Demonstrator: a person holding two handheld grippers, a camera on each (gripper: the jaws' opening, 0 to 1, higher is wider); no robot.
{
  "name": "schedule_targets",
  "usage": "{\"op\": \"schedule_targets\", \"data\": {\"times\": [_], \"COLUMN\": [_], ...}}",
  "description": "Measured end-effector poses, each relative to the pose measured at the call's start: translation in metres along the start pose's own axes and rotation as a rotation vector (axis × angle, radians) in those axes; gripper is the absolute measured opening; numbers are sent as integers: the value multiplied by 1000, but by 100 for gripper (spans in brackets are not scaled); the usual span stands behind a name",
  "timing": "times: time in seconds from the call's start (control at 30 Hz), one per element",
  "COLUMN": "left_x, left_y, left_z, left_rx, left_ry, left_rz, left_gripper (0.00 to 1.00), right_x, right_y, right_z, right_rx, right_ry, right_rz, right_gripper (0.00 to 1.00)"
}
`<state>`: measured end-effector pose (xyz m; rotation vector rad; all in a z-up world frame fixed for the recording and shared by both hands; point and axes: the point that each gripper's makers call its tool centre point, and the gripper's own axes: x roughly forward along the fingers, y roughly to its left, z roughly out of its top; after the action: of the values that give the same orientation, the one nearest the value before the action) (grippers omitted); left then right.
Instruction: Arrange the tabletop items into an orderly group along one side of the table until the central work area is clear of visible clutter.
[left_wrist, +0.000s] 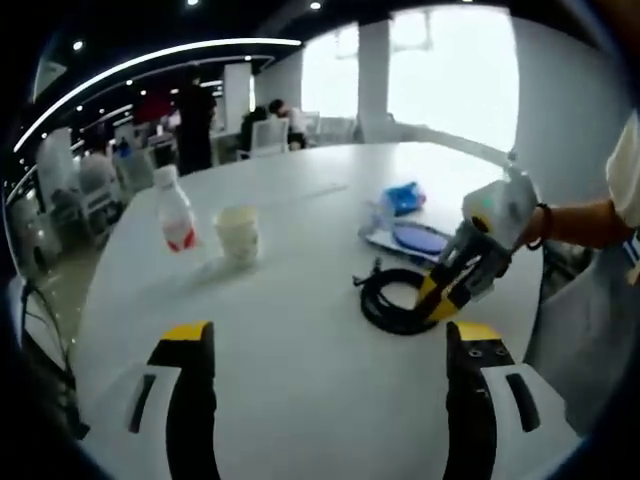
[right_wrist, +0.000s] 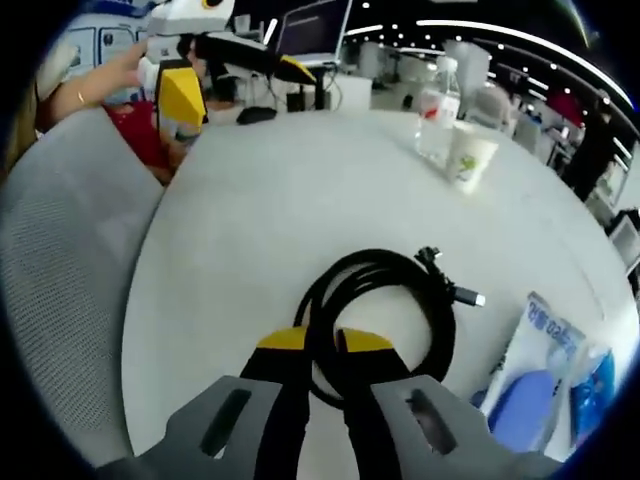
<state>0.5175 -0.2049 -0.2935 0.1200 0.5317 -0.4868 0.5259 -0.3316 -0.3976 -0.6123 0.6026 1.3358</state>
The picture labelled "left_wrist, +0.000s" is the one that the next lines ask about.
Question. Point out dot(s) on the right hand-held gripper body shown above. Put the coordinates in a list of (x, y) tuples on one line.
[(500, 220)]

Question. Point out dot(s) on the white table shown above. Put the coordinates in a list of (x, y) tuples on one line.
[(300, 280)]

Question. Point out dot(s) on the cream paper cup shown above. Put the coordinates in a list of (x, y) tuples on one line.
[(239, 235)]

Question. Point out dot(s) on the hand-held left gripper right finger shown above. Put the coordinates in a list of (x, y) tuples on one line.
[(470, 395)]

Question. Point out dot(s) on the person's grey clothing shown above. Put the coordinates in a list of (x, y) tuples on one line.
[(590, 330)]

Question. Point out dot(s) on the blue wet wipes packet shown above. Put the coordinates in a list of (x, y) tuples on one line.
[(405, 197)]

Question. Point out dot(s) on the clear water bottle red label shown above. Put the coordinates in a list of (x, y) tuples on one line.
[(175, 215)]

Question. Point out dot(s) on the white office chair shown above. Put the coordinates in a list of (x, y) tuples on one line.
[(270, 136)]

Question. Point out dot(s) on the person's white sleeve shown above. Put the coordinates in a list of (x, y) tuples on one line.
[(625, 170)]

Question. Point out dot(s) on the curved ceiling light strip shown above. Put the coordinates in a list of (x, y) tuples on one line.
[(125, 65)]

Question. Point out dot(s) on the white mesh chair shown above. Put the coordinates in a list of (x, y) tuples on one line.
[(35, 320)]

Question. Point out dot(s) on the blue disc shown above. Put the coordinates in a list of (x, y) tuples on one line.
[(415, 240)]

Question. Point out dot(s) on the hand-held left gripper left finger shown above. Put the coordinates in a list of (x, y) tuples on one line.
[(195, 385)]

